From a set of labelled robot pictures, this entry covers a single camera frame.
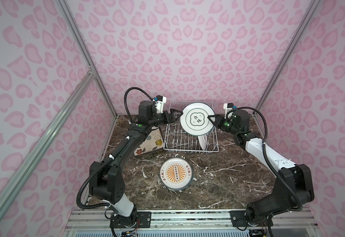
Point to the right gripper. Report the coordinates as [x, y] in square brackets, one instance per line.
[220, 121]

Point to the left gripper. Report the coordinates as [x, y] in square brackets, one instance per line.
[167, 117]

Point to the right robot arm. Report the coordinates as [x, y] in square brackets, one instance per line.
[293, 187]

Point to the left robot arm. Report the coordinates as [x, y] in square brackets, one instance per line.
[105, 180]

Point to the white round plate patterned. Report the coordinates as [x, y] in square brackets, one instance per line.
[203, 141]

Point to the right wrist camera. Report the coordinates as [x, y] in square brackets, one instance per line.
[228, 108]

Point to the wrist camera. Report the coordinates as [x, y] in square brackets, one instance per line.
[228, 108]
[160, 101]

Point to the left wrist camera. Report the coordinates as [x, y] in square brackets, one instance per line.
[160, 101]

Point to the white wire dish rack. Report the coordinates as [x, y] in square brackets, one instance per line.
[176, 139]

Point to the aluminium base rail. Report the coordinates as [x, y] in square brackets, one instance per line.
[194, 223]

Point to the aluminium corner post right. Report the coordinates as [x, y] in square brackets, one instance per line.
[293, 43]

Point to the aluminium corner post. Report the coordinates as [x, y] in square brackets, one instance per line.
[293, 43]
[72, 25]

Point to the aluminium corner post left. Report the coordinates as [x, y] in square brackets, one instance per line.
[72, 25]

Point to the aluminium frame strut left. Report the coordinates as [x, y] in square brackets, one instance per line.
[18, 180]

